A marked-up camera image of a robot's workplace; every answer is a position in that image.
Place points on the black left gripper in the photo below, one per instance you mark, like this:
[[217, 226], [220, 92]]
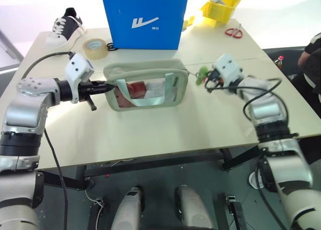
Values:
[[91, 88]]

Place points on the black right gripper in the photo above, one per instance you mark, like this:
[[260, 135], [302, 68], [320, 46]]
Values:
[[215, 78]]

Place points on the green clear-window pouch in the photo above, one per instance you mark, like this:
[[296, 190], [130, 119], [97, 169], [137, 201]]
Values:
[[148, 89]]

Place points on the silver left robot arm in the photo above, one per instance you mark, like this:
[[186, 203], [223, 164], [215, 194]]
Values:
[[25, 109]]

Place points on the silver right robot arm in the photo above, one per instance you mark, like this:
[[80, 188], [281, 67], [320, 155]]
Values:
[[281, 149]]

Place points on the clear packing tape roll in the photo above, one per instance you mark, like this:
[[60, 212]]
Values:
[[86, 50]]

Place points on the small yellow plastic piece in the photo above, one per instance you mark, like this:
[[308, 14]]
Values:
[[189, 22]]

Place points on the yellow plastic bin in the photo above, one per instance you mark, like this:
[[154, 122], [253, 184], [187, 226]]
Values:
[[220, 12]]

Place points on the black and white sneaker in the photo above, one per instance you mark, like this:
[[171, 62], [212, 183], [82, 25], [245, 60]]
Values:
[[65, 26]]

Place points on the red capped bottle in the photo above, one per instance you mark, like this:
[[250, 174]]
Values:
[[279, 62]]

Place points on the blue shoe box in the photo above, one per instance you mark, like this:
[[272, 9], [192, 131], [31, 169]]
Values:
[[145, 19]]

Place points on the dark grey crate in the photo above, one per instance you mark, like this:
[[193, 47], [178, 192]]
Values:
[[288, 56]]

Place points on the person in black clothes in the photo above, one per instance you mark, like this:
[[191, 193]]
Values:
[[312, 71]]

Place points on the white round floor object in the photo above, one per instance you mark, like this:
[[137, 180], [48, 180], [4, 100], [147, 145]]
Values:
[[253, 181]]

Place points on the white robot left leg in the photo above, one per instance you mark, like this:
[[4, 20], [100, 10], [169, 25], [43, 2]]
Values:
[[129, 210]]

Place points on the white robot leg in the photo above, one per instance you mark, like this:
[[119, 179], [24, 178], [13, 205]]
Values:
[[193, 210], [129, 210]]

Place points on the black floor stand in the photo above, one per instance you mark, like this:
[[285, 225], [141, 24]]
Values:
[[96, 213], [235, 212]]

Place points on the white robot right leg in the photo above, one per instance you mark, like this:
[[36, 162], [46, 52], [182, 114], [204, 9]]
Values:
[[193, 210]]

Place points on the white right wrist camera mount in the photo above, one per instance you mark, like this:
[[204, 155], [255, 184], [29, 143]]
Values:
[[228, 66]]

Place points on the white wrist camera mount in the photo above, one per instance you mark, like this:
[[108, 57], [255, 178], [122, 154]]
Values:
[[228, 66], [76, 69]]

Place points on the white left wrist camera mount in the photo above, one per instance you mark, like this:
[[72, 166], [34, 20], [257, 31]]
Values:
[[76, 69]]

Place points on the black table frame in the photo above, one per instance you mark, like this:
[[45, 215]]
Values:
[[150, 163]]

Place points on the grey metal frame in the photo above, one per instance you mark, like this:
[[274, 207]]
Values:
[[10, 51]]

